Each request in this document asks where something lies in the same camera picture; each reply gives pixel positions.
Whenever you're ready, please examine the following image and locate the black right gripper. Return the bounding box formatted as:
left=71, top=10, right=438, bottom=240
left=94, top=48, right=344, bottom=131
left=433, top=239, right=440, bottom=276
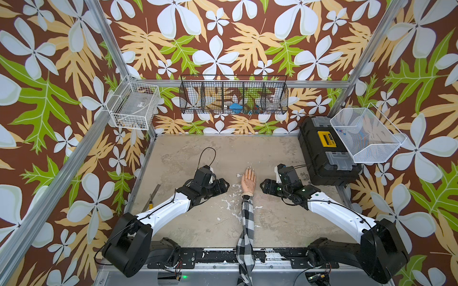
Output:
left=258, top=178, right=292, bottom=199

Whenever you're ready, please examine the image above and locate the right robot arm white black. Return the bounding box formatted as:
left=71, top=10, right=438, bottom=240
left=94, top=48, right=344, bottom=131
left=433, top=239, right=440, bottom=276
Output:
left=260, top=164, right=409, bottom=284

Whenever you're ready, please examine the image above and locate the checkered black white sleeve forearm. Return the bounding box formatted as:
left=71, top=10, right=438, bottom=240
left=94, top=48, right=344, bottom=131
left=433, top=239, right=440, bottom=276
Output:
left=236, top=197, right=255, bottom=286

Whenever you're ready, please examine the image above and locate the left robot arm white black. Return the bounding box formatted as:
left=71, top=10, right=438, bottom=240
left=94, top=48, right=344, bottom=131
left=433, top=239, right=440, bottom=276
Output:
left=101, top=165, right=230, bottom=278

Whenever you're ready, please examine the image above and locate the mannequin hand with long nails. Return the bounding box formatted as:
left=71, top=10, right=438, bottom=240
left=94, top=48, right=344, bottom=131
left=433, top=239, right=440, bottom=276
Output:
left=242, top=167, right=256, bottom=194

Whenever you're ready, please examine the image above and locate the black yellow tool case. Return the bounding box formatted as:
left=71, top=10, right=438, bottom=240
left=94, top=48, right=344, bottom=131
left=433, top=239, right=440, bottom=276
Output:
left=298, top=116, right=363, bottom=187

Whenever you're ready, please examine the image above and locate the metal ruler tool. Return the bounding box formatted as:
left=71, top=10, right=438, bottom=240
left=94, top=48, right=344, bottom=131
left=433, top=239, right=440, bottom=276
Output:
left=142, top=184, right=161, bottom=212

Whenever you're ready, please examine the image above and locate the white mesh basket right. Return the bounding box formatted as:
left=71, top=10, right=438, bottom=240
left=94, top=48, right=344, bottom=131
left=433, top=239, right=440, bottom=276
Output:
left=330, top=104, right=407, bottom=164

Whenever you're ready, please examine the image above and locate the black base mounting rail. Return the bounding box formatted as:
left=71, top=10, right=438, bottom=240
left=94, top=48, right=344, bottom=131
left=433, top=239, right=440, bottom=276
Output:
left=147, top=247, right=339, bottom=270

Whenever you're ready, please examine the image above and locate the black wire basket with compartments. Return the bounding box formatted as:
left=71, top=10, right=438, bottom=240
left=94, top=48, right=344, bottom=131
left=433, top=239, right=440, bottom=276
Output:
left=177, top=75, right=289, bottom=115

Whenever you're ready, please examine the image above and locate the white wire basket left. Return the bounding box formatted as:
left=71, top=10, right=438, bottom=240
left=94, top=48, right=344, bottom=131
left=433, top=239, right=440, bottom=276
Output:
left=107, top=76, right=161, bottom=131

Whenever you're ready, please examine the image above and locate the aluminium frame rail back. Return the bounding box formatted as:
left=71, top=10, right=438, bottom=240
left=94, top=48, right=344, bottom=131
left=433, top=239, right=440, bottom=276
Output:
left=132, top=78, right=351, bottom=89

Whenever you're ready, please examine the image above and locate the aluminium frame beam left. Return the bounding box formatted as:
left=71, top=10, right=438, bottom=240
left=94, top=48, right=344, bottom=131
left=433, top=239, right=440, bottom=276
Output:
left=0, top=85, right=130, bottom=276

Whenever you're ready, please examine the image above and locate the aluminium frame post back right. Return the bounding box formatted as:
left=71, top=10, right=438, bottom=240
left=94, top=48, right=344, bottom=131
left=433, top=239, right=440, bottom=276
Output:
left=328, top=0, right=404, bottom=117

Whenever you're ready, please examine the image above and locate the aluminium frame post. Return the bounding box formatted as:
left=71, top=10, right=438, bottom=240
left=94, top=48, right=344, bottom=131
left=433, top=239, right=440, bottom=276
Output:
left=85, top=1, right=157, bottom=141
left=328, top=0, right=404, bottom=117

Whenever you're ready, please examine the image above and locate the aluminium frame post back left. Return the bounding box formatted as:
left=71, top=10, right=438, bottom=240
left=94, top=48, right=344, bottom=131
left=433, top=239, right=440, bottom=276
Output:
left=85, top=1, right=157, bottom=141

